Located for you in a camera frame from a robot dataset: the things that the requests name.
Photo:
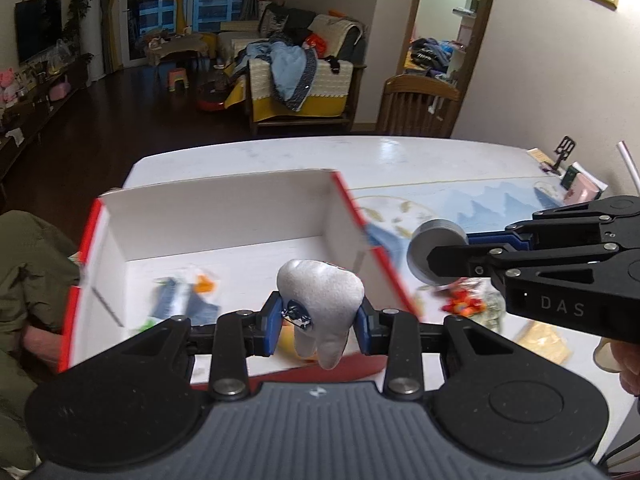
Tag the dark television cabinet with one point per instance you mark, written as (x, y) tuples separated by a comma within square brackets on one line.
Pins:
[(40, 115)]

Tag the black phone stand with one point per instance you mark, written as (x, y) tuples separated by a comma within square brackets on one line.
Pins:
[(562, 152)]

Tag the white tube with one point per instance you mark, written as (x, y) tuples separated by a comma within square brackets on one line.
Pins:
[(629, 165)]

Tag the pile of blue clothes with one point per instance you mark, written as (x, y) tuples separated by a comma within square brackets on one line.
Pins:
[(287, 67)]

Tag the blue mountain print table mat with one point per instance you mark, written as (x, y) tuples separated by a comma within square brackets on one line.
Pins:
[(450, 200)]

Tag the bed with clothes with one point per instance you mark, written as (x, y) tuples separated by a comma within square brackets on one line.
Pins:
[(435, 55)]

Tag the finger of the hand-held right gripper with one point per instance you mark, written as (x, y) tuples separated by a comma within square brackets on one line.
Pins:
[(492, 240), (450, 262)]

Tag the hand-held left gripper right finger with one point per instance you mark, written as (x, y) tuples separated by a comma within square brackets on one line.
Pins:
[(362, 329)]

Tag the black cloth item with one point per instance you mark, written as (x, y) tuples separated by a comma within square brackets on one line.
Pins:
[(336, 64)]

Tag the tan bread bar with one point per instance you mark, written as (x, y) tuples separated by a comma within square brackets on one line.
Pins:
[(542, 342)]

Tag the wall shelf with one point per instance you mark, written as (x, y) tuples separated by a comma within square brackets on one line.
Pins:
[(470, 10)]

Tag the white and red cardboard box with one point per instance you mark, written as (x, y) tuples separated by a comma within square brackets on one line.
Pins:
[(225, 220)]

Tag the person's right hand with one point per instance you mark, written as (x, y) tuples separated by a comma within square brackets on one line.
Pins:
[(627, 365)]

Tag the red floor item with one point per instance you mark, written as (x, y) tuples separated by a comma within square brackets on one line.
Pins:
[(210, 102)]

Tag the wooden chair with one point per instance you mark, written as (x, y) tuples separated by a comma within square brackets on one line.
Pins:
[(417, 105)]

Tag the grey tape roll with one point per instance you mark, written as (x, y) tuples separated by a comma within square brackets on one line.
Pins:
[(435, 237)]

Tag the black television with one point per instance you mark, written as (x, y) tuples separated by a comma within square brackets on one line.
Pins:
[(37, 27)]

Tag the hanging green plant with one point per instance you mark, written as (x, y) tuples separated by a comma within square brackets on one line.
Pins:
[(75, 10)]

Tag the olive green clothing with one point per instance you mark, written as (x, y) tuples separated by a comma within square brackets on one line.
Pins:
[(35, 270)]

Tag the white standing air conditioner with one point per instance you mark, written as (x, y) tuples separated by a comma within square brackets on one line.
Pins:
[(92, 25)]

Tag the glass balcony door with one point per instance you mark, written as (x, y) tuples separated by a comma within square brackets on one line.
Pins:
[(160, 10)]

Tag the coffee table with cloth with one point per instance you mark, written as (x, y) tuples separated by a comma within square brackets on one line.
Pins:
[(175, 47)]

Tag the small orange item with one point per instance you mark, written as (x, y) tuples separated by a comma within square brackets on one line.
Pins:
[(205, 285)]

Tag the sofa with yellow cover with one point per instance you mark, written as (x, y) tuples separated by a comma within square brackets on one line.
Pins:
[(330, 85)]

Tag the orange bag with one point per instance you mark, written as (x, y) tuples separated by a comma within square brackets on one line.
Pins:
[(316, 42)]

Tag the green and white packet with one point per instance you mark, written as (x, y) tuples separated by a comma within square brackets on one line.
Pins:
[(492, 307)]

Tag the yellow giraffe toy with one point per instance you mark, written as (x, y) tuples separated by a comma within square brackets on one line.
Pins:
[(177, 10)]

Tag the pink plush toy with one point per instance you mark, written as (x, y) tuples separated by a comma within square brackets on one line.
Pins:
[(7, 85)]

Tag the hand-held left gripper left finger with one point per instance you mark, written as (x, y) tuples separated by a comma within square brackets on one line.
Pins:
[(272, 327)]

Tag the yellow card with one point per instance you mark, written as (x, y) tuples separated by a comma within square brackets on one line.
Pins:
[(539, 156)]

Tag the blue and white packet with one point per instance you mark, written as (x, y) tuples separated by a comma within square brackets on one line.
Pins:
[(200, 310)]

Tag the pink stool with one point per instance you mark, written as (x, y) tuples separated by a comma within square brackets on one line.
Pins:
[(177, 77)]

